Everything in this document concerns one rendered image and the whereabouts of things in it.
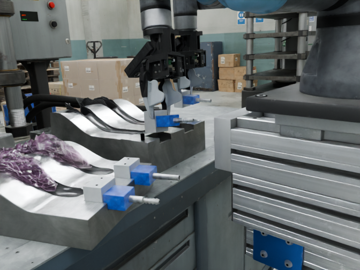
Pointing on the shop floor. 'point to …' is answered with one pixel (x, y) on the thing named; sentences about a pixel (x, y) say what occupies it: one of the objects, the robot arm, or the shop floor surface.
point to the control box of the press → (40, 45)
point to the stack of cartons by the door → (232, 73)
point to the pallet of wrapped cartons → (100, 80)
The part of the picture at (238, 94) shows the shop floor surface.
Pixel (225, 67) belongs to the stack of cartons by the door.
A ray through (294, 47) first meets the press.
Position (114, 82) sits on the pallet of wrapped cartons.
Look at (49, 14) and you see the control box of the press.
